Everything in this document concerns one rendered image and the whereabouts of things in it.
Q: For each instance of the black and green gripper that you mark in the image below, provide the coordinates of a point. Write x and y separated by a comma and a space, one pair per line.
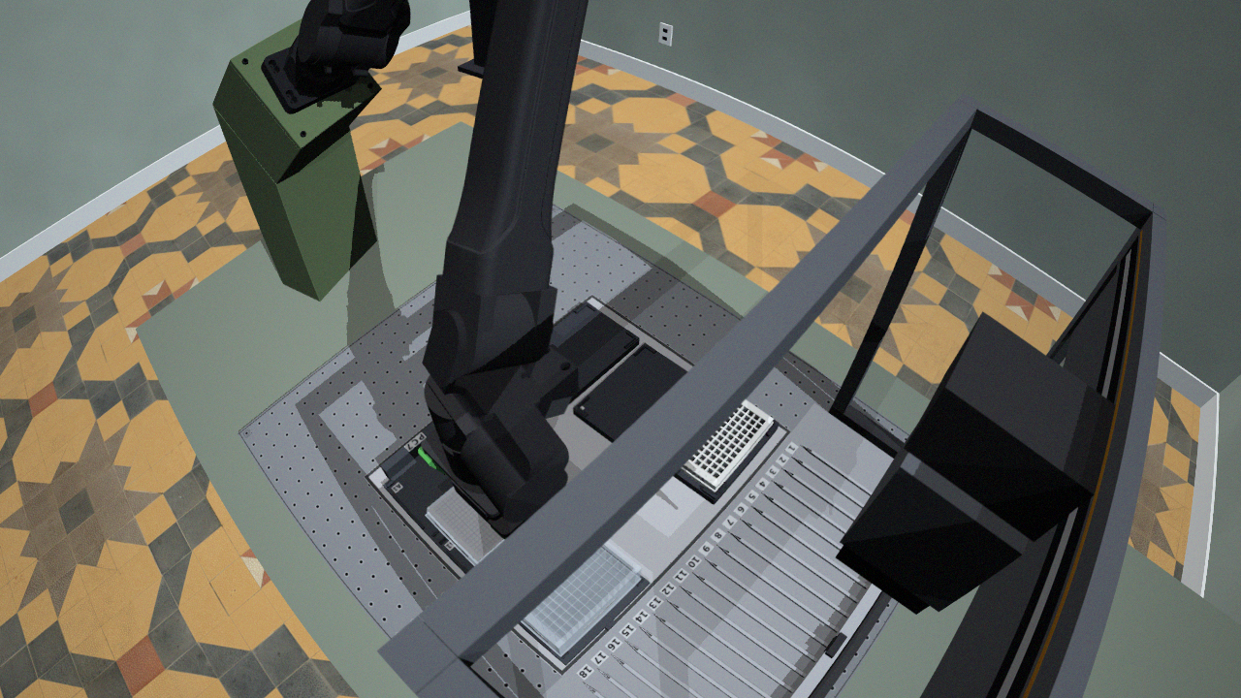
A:
435, 453

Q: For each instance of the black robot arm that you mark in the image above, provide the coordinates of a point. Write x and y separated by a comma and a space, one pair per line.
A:
501, 241

